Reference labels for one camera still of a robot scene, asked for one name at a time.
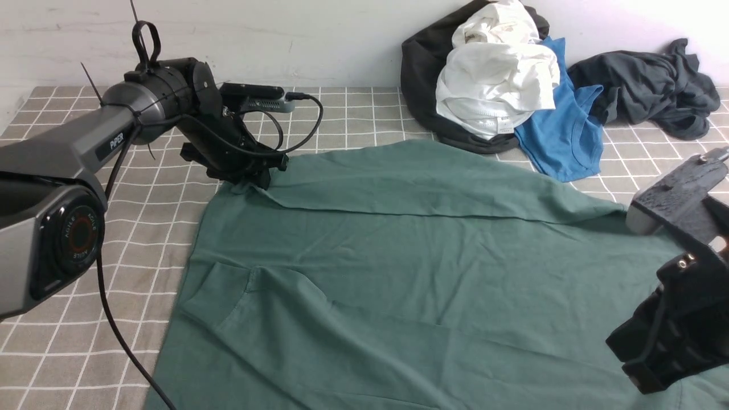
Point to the dark grey crumpled shirt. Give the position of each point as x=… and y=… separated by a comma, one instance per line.
x=666, y=89

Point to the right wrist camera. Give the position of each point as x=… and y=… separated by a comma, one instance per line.
x=675, y=199

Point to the blue shirt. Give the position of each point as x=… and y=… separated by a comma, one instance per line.
x=565, y=143

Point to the white crumpled shirt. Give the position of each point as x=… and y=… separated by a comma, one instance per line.
x=498, y=73

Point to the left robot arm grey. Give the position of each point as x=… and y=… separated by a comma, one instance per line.
x=53, y=205

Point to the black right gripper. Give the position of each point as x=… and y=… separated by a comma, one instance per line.
x=680, y=330

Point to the green long-sleeved shirt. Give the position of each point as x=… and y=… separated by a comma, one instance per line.
x=413, y=276

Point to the black garment under pile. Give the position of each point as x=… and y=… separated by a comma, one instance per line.
x=423, y=57

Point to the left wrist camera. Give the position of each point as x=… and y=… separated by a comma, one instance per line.
x=248, y=98

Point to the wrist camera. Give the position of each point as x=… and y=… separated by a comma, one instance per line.
x=675, y=199
x=248, y=98

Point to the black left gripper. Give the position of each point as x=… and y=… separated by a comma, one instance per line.
x=223, y=144

